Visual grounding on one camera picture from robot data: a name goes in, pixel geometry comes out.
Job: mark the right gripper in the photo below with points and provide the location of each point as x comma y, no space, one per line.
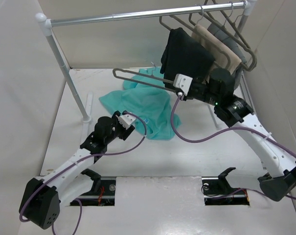
188,97

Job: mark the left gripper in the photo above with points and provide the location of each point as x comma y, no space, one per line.
124,131

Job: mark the teal t shirt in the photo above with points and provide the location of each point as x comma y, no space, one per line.
151,104

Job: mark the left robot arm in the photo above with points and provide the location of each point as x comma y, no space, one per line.
44,197

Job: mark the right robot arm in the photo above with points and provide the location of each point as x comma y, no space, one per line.
239,117

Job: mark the beige hanging garment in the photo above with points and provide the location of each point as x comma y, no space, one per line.
224,57

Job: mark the black hanging garment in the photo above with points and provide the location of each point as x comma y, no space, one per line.
184,55

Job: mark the grey hanging garment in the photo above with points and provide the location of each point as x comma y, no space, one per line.
233,46

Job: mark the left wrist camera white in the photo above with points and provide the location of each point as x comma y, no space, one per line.
126,120

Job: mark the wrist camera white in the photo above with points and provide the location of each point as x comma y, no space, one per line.
182,82
126,120

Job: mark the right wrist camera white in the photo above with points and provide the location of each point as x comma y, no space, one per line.
182,82

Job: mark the aluminium rail right side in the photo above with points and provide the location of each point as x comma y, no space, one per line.
244,90

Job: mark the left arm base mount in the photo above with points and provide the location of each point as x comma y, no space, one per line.
102,192

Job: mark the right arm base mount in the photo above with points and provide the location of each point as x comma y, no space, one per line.
218,192

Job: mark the silver clothes rack frame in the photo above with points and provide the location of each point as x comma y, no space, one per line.
46,26

